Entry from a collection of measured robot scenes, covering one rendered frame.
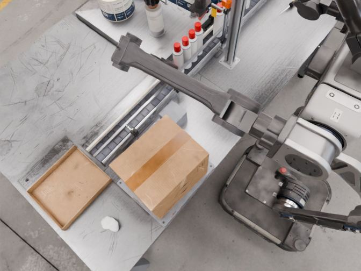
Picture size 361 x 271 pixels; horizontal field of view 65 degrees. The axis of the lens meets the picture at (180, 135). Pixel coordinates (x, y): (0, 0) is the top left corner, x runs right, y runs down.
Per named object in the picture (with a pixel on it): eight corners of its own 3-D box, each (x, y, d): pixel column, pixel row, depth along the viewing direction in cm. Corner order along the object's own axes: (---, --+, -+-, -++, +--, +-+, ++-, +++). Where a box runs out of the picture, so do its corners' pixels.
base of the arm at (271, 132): (270, 159, 76) (282, 143, 65) (243, 144, 78) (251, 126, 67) (284, 134, 79) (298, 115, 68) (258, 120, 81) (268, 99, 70)
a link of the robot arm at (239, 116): (253, 136, 72) (264, 118, 71) (218, 117, 75) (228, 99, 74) (255, 135, 81) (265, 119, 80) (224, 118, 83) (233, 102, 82)
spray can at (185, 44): (186, 59, 153) (185, 32, 134) (193, 65, 151) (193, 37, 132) (179, 65, 152) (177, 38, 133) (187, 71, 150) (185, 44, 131)
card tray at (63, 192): (77, 147, 142) (74, 144, 138) (113, 180, 134) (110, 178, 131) (29, 193, 134) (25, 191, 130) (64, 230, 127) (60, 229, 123)
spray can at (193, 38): (191, 53, 154) (190, 25, 135) (199, 57, 153) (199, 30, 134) (186, 59, 153) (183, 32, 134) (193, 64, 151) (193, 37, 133)
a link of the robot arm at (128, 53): (95, 59, 75) (112, 23, 73) (113, 63, 88) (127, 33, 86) (245, 139, 74) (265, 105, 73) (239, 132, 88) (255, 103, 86)
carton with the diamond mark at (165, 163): (171, 138, 139) (166, 113, 114) (207, 172, 131) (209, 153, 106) (124, 182, 132) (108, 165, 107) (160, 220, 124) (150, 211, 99)
